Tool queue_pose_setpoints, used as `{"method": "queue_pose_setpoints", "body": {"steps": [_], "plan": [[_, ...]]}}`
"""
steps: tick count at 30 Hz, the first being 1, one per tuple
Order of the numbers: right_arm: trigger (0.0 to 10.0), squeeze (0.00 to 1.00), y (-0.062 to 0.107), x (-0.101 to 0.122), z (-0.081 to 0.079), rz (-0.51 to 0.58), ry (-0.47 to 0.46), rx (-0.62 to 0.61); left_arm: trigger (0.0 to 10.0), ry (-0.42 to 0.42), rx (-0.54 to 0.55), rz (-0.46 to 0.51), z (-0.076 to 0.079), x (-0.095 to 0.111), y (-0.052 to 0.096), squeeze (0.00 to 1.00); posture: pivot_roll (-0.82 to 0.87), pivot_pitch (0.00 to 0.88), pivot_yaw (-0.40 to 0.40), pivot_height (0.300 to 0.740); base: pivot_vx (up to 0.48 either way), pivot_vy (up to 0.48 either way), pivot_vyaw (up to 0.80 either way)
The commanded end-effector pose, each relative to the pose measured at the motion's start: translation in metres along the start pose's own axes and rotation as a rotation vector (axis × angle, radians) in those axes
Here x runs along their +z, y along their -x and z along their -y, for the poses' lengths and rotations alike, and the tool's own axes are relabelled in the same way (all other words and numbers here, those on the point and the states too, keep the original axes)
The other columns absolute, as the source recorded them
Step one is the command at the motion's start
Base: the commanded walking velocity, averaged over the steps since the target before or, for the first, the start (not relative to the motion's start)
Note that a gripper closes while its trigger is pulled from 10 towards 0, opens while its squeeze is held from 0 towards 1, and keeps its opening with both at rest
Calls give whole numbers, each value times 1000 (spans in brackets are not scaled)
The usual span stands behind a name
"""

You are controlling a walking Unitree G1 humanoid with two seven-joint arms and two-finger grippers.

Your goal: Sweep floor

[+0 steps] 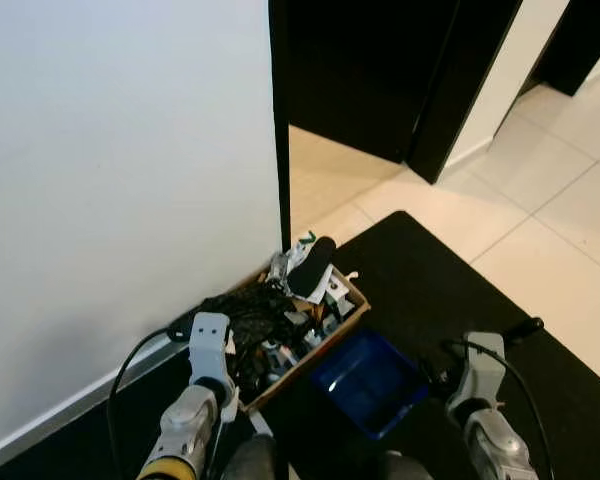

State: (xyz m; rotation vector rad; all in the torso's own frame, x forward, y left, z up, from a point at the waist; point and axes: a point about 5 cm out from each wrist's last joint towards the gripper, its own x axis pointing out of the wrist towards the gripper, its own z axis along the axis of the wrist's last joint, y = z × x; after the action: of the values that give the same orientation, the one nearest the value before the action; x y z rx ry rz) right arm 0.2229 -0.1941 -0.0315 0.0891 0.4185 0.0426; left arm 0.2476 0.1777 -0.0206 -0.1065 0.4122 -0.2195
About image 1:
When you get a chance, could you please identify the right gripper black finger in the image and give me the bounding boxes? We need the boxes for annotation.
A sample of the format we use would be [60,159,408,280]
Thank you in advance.
[500,317,545,347]

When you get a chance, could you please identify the black and white hand brush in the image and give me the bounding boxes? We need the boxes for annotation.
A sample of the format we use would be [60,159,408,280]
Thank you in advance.
[288,236,339,303]

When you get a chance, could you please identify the grey right robot leg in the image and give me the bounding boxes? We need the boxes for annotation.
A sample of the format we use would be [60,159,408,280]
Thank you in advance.
[378,450,433,480]

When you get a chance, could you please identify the grey robot leg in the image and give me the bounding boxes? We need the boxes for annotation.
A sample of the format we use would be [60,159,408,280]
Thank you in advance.
[378,450,433,480]
[220,434,281,480]

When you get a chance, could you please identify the brown cardboard box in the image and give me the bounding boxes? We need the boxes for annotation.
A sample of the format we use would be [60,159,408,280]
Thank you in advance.
[230,238,372,414]

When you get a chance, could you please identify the white paper with green print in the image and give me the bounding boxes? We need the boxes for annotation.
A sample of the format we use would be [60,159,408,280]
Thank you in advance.
[278,231,323,277]

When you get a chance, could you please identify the grey left robot leg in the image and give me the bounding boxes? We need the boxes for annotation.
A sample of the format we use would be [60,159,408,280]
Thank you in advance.
[220,434,281,480]

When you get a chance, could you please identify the black door jamb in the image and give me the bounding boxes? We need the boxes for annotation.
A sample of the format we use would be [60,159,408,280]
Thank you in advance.
[532,0,600,99]
[407,0,527,187]

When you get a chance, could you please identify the black door leaf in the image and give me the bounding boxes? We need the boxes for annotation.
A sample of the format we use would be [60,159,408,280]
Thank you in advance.
[284,0,463,167]

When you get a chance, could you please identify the white baseboard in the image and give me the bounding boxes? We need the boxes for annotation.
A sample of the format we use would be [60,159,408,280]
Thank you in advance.
[0,333,193,477]

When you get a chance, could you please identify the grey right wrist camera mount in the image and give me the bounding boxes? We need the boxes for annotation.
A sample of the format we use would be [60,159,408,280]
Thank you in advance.
[450,332,509,407]

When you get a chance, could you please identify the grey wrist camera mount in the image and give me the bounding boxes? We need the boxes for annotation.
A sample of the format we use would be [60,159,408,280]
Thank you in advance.
[450,332,509,407]
[188,312,232,383]

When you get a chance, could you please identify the black tangled cables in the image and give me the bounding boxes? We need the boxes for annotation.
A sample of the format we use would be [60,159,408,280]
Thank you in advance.
[193,283,296,386]

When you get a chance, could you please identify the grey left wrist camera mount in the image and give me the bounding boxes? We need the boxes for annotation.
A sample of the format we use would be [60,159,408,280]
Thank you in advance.
[188,312,232,383]

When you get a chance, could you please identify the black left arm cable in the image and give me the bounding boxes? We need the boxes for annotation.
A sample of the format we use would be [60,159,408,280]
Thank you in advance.
[106,322,193,473]

